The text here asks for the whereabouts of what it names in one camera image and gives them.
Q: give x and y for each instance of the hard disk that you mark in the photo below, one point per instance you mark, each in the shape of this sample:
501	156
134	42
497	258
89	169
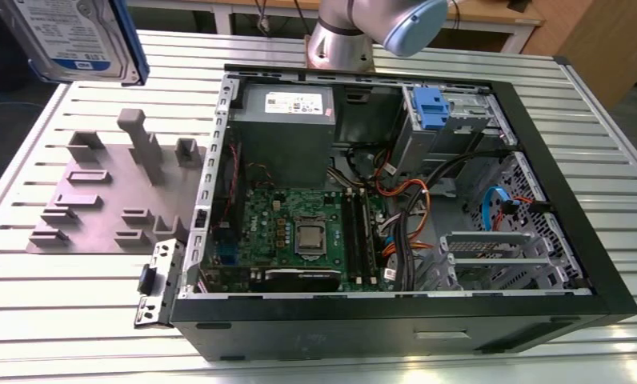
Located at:
67	36

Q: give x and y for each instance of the grey power supply unit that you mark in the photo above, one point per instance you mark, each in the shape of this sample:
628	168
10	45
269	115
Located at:
281	152

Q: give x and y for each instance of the black graphics card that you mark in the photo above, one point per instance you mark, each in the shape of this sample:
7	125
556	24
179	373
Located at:
297	280

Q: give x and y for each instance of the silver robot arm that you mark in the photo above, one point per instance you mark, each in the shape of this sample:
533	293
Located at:
339	44

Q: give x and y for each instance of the grey metal disk bay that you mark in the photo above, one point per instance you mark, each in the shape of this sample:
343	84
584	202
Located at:
449	276

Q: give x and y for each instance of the black open PC case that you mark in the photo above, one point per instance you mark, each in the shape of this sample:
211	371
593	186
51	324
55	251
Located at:
350	332

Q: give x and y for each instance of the wooden desk with white frame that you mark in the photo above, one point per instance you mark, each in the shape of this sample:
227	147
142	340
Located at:
484	12

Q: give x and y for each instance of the silver CPU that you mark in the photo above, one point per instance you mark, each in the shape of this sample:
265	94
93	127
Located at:
311	238

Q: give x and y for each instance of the green motherboard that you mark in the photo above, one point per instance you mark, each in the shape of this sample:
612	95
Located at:
265	208

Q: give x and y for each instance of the grey expansion slot bracket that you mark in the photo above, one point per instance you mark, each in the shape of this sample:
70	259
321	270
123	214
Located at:
163	256

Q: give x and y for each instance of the blue black bracket latch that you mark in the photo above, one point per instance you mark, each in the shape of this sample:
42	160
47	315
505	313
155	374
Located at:
147	278

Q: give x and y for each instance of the grey parts rack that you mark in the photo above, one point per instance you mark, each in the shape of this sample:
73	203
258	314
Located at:
110	192

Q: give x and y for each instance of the CPU socket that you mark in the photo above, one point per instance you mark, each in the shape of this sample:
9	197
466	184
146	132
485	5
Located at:
310	219

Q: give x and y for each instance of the grey metal drive cage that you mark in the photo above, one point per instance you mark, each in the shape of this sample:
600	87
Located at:
457	136

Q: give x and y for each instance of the brown wooden cabinet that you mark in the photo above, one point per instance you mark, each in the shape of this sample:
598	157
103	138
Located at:
606	40

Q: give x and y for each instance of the black RAM slot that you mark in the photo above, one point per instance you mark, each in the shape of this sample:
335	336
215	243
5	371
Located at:
358	240
373	240
353	240
367	240

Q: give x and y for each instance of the blue drive cage latch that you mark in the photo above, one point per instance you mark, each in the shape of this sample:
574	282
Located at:
430	108

